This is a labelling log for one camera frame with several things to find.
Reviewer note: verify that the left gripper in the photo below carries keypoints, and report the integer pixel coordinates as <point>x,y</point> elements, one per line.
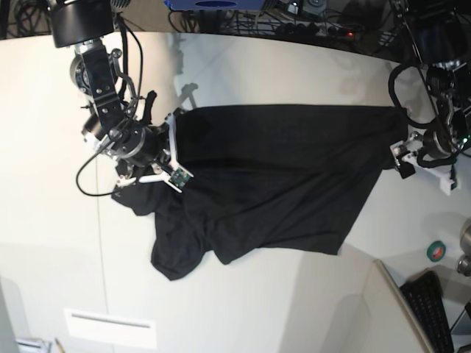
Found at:
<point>431,151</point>

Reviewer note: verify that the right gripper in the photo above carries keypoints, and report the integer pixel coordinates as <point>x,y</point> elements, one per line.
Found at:
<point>144,153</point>

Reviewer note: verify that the black t-shirt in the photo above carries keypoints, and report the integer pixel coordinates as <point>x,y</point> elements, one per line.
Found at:
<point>266,176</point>

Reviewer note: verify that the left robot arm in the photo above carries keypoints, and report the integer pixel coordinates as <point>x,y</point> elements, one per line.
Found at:
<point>438,48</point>

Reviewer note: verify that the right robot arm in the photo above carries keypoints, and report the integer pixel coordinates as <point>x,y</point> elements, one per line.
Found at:
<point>120,124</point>

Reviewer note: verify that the green tape roll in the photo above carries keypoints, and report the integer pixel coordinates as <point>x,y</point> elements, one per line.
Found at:
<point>436,251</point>

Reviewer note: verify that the metal cylinder stand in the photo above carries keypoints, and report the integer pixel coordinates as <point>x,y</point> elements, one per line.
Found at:
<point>463,263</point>

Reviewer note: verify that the blue box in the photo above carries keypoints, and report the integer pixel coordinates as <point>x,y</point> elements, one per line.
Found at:
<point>214,4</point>

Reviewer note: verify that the black keyboard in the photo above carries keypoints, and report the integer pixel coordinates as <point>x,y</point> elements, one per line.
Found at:
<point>424,297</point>

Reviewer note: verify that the beige divider panel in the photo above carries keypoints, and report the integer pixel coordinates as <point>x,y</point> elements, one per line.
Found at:
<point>392,325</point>

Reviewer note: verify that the black power strip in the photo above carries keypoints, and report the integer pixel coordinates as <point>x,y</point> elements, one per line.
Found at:
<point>321,29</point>

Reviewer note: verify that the pencil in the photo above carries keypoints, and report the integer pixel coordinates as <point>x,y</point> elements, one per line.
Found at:
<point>59,346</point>

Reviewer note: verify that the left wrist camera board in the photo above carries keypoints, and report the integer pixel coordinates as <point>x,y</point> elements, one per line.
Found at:
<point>447,183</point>

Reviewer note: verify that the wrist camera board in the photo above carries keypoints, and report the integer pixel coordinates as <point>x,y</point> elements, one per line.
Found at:
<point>179,178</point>
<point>447,183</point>

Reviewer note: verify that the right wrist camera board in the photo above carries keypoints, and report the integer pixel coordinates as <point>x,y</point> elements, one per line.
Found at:
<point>179,178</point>

